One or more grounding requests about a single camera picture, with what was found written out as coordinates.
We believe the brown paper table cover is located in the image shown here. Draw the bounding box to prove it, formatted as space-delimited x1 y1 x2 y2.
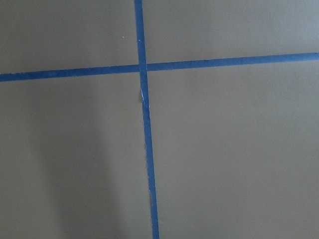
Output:
0 0 319 239

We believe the crossing blue tape strip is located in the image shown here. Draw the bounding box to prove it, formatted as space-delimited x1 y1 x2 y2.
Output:
0 52 319 82

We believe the long blue tape strip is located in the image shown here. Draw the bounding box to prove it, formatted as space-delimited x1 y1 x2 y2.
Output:
134 0 160 239

